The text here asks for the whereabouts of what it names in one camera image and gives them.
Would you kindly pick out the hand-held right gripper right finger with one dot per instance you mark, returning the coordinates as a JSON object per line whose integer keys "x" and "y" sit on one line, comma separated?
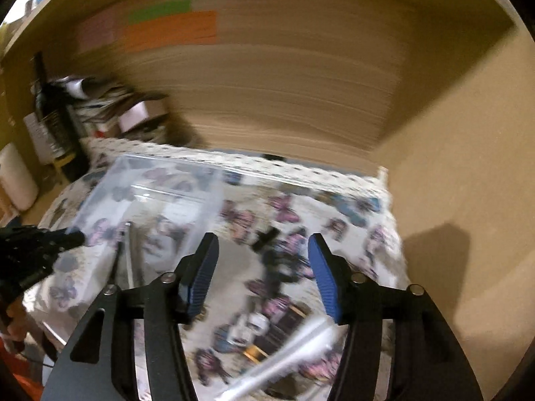
{"x": 326, "y": 280}

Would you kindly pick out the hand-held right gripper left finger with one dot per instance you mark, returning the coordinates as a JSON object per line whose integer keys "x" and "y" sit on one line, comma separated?
{"x": 204, "y": 273}

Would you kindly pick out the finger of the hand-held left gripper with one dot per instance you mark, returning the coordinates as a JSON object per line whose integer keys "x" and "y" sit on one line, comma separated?
{"x": 67, "y": 240}

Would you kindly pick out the small black plastic object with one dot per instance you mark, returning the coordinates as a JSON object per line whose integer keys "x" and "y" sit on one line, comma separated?
{"x": 273, "y": 259}

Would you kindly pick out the white handheld massager device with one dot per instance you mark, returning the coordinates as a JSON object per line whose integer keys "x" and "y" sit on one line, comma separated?
{"x": 292, "y": 355}

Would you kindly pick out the clear plastic container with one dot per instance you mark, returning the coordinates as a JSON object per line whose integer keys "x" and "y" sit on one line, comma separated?
{"x": 167, "y": 192}

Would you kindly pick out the person's left hand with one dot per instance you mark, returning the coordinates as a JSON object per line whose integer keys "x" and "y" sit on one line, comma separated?
{"x": 14, "y": 321}

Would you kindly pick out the butterfly print lace cloth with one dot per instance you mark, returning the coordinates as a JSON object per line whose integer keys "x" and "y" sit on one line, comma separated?
{"x": 234, "y": 294}

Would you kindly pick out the dark brown rectangular object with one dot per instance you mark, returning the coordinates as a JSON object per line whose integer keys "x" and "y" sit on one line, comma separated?
{"x": 288, "y": 321}

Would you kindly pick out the white cylinder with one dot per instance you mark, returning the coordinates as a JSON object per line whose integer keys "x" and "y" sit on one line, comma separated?
{"x": 14, "y": 175}

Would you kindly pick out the small gold spool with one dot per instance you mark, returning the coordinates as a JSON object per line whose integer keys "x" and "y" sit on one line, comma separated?
{"x": 255, "y": 353}

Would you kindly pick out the red clothing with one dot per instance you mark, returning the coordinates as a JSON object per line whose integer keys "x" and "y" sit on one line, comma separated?
{"x": 8, "y": 367}

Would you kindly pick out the tall dark bottle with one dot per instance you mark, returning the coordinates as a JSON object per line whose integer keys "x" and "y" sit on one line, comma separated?
{"x": 58, "y": 117}

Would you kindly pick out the pile of papers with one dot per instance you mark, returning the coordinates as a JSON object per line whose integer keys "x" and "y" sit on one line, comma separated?
{"x": 104, "y": 106}

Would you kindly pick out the pale pink small box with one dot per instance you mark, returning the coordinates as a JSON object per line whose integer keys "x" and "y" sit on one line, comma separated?
{"x": 133, "y": 117}

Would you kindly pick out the pink sticky note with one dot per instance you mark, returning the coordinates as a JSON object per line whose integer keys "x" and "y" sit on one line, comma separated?
{"x": 98, "y": 31}

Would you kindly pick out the orange sticky note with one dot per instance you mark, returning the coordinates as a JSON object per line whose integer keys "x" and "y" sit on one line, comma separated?
{"x": 171, "y": 31}

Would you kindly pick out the green sticky note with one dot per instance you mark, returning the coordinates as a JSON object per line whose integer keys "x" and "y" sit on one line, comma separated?
{"x": 161, "y": 10}

